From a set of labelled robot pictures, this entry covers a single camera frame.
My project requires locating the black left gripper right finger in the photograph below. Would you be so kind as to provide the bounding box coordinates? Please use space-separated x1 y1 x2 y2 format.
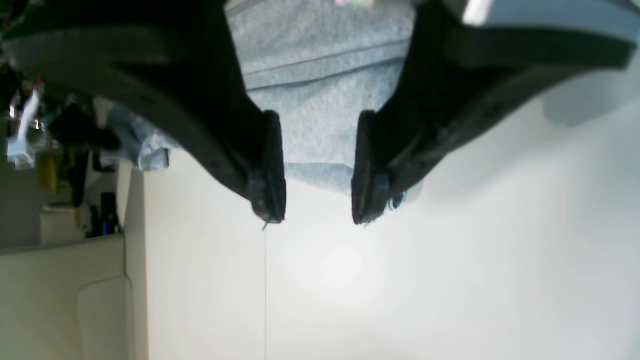
350 0 638 224

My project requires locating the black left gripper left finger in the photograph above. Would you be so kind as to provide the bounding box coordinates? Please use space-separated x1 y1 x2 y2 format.
1 0 286 224

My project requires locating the grey T-shirt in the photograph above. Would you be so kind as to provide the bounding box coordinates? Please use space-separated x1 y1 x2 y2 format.
102 0 423 211

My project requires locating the black and blue tool pile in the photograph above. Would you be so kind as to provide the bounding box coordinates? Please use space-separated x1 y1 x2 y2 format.
38 95 122 243

